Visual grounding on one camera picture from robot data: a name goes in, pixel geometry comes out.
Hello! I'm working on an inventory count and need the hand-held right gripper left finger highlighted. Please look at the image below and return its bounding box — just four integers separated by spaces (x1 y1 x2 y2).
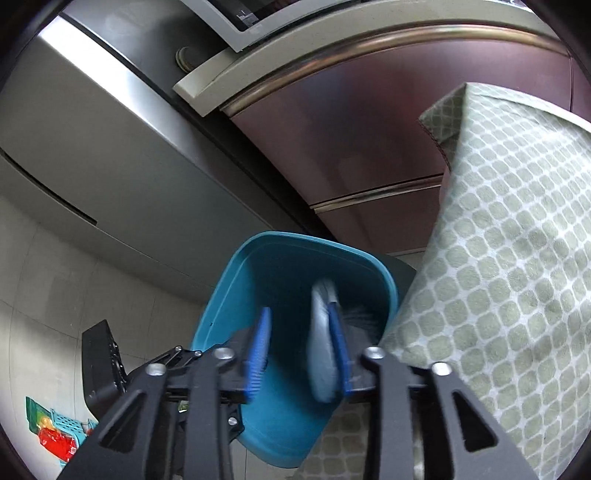
58 307 273 480

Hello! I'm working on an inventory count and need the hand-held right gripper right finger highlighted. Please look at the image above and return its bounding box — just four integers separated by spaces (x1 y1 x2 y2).
325 300 539 480

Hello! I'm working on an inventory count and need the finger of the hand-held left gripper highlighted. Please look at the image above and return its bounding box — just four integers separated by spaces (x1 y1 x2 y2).
127 345 206 398

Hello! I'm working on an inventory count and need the pale blue face mask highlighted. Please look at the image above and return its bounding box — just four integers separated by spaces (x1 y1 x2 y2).
308 278 341 403

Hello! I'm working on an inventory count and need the blue plastic trash bin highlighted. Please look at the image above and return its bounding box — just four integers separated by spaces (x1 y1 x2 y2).
190 232 399 468

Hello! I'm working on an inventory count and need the teal plastic basket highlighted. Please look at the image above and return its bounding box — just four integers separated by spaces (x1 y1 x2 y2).
25 396 100 459

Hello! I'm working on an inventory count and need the red packet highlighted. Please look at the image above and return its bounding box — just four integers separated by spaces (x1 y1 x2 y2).
38 427 79 459

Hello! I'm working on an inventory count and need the patterned tablecloth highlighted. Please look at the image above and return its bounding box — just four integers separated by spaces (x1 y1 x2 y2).
288 82 591 480

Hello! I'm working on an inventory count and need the grey refrigerator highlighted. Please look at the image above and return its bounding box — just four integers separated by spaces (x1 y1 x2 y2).
0 14 319 296

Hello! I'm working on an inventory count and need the maroon kitchen cabinet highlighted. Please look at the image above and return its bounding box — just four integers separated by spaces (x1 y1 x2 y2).
219 44 591 257

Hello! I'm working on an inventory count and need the pale kitchen countertop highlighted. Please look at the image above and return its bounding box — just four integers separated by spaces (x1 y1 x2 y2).
173 9 578 116

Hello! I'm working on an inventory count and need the white microwave oven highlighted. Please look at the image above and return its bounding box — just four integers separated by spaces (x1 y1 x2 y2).
178 0 527 52

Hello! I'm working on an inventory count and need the round grey wall fitting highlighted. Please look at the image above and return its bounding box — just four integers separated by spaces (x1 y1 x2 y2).
174 45 199 72

